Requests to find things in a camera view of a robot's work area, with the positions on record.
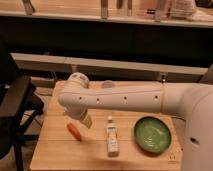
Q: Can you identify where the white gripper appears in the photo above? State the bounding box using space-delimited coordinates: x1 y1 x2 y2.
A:
65 107 92 128

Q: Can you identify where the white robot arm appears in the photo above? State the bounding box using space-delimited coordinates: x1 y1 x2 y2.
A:
59 72 213 171

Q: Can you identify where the small clear labelled bottle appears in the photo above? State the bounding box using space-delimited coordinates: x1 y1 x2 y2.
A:
107 116 119 157

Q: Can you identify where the translucent plastic cup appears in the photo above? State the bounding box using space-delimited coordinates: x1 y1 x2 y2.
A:
101 80 115 88

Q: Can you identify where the green bowl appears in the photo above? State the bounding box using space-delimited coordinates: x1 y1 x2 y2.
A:
134 116 172 154

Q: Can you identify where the black chair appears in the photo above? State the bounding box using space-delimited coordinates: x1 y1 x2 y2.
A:
0 48 44 171

